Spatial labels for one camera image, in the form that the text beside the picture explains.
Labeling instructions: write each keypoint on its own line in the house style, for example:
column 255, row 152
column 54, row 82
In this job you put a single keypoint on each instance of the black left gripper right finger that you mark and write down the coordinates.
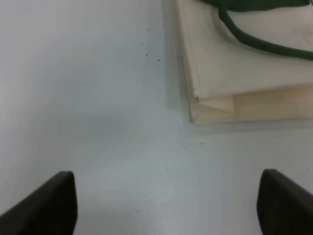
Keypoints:
column 283, row 206

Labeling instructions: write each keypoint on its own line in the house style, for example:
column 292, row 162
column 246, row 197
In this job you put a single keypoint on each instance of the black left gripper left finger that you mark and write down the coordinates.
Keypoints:
column 51, row 209

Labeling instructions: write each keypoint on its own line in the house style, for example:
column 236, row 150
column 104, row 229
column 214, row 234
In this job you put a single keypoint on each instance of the white linen bag green handles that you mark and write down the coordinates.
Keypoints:
column 229, row 81

